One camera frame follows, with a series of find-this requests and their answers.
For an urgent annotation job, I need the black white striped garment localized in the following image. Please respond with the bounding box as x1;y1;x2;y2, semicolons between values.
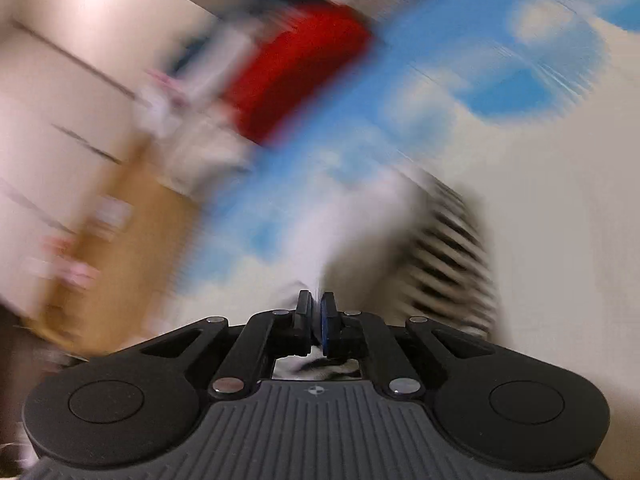
271;169;501;380

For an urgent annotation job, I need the cream folded blanket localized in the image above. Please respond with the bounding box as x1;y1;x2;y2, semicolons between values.
156;107;257;203

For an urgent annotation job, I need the white folded cloth stack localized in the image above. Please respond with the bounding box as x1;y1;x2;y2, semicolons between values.
134;4;292;131

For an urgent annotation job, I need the blue white patterned bedsheet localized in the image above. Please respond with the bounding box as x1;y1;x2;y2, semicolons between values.
170;0;639;479

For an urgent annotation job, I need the red fuzzy folded blanket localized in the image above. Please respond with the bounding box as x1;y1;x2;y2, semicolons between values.
222;1;372;144

